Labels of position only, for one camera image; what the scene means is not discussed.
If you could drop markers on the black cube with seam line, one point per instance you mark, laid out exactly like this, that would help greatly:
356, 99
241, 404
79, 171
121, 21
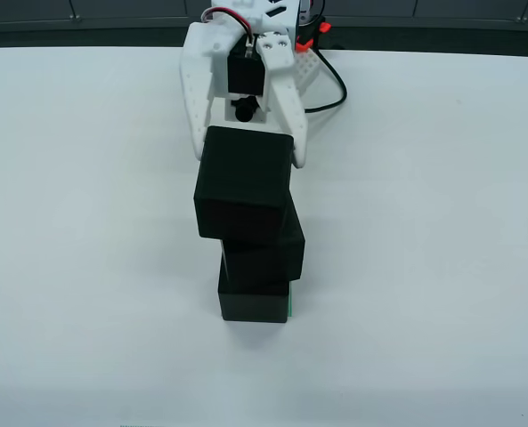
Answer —
263, 262

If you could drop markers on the smooth black cube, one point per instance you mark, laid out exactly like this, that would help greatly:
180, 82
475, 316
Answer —
252, 304

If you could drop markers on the black clamp with orange grips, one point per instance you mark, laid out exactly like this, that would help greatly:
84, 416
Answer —
323, 40

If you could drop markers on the green striped square marker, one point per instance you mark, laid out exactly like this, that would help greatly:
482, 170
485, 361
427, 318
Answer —
291, 307

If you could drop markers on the black camera on white bracket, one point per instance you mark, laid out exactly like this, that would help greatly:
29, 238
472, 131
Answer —
243, 110

